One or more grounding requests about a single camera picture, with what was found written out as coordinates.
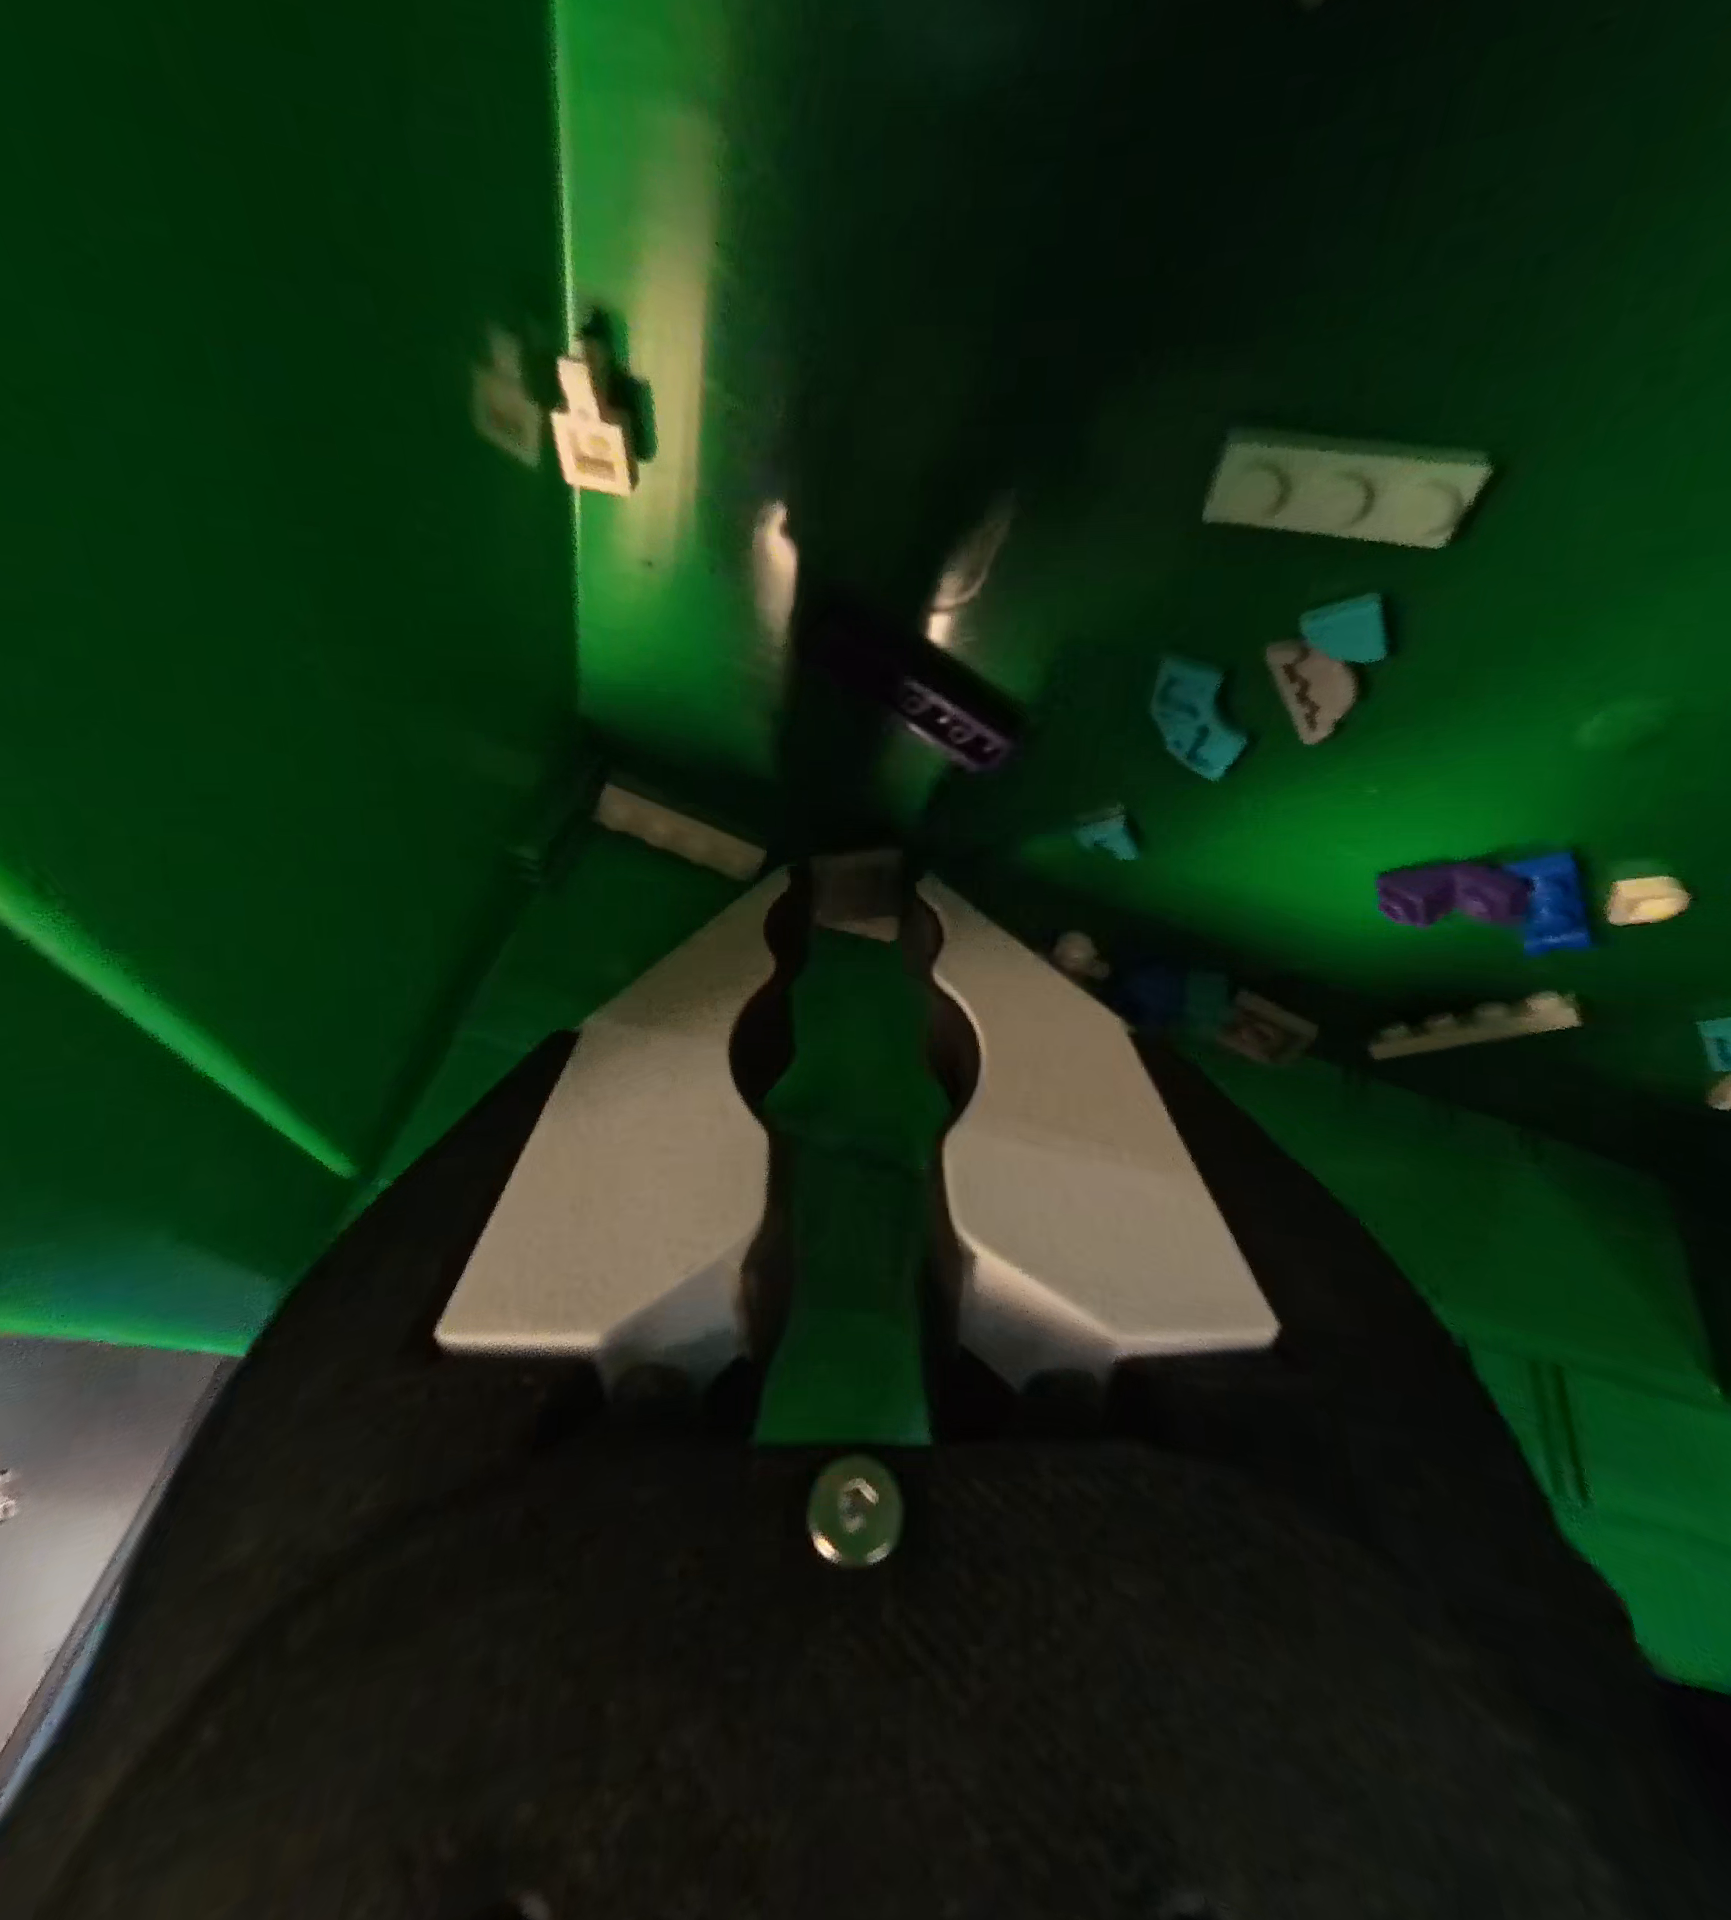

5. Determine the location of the blue lego plate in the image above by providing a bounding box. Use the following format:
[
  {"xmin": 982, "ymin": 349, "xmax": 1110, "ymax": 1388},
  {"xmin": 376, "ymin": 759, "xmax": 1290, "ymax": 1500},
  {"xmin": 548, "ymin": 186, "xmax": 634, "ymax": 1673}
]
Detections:
[{"xmin": 1504, "ymin": 849, "xmax": 1596, "ymax": 957}]

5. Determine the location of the purple lego piece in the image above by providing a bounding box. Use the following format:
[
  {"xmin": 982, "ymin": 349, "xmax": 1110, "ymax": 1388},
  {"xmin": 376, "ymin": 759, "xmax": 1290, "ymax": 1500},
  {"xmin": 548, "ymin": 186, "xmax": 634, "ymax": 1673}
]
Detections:
[{"xmin": 1376, "ymin": 858, "xmax": 1534, "ymax": 930}]

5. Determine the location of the white printed lego slope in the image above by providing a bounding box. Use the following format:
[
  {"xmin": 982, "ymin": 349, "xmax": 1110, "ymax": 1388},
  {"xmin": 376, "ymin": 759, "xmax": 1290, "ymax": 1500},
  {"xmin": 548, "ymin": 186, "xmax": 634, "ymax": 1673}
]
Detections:
[{"xmin": 1264, "ymin": 638, "xmax": 1362, "ymax": 748}]

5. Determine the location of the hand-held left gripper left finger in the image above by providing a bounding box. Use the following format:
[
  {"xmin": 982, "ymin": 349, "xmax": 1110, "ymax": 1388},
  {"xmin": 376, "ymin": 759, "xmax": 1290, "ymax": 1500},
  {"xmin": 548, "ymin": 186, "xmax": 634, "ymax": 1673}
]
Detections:
[{"xmin": 434, "ymin": 861, "xmax": 814, "ymax": 1373}]

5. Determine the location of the green plastic bin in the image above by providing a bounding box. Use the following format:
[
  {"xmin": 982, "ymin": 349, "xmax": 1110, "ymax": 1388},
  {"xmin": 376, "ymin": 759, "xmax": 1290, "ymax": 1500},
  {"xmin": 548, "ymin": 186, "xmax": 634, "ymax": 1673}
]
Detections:
[{"xmin": 0, "ymin": 0, "xmax": 1731, "ymax": 1697}]

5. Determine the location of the teal lego slope piece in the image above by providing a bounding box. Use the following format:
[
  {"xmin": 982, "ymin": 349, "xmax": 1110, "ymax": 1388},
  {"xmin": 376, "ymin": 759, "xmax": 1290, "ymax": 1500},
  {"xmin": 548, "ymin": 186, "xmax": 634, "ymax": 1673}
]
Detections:
[{"xmin": 1298, "ymin": 592, "xmax": 1392, "ymax": 665}]

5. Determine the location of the dark purple lego brick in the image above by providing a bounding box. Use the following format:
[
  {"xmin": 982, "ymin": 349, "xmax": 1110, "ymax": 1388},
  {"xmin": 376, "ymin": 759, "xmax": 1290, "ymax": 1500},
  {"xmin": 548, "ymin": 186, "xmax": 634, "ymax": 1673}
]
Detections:
[{"xmin": 824, "ymin": 605, "xmax": 1030, "ymax": 773}]

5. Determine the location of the white long lego plate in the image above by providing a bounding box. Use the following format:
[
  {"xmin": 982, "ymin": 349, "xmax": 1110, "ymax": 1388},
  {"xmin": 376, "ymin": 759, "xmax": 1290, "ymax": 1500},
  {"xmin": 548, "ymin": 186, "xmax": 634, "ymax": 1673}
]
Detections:
[{"xmin": 592, "ymin": 779, "xmax": 772, "ymax": 884}]

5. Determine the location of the teal lego corner piece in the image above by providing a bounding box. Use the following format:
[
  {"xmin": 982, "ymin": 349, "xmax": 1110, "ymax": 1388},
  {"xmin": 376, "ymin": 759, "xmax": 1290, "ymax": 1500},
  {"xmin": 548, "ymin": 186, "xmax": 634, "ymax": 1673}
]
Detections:
[{"xmin": 1150, "ymin": 654, "xmax": 1252, "ymax": 784}]

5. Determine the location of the white narrow lego plate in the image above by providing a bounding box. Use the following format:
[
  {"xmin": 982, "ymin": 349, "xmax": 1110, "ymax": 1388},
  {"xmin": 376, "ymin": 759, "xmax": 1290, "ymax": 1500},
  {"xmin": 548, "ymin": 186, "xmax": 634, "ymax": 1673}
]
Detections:
[{"xmin": 1368, "ymin": 989, "xmax": 1584, "ymax": 1063}]

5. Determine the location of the printed lego tile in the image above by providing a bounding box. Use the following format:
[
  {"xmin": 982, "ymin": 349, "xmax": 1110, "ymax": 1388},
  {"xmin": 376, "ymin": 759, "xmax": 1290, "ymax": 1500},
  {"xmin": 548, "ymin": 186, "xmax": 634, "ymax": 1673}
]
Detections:
[{"xmin": 1222, "ymin": 989, "xmax": 1320, "ymax": 1068}]

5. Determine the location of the small white lego bracket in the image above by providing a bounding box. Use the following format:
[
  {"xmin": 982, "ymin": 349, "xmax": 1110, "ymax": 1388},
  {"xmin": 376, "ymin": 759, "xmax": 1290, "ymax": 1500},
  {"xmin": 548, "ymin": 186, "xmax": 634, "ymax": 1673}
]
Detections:
[{"xmin": 550, "ymin": 341, "xmax": 646, "ymax": 498}]

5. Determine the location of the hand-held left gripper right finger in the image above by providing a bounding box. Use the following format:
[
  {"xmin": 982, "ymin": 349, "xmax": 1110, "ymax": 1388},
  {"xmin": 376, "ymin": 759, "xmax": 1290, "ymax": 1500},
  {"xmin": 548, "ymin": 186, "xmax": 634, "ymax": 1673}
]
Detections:
[{"xmin": 896, "ymin": 861, "xmax": 1282, "ymax": 1386}]

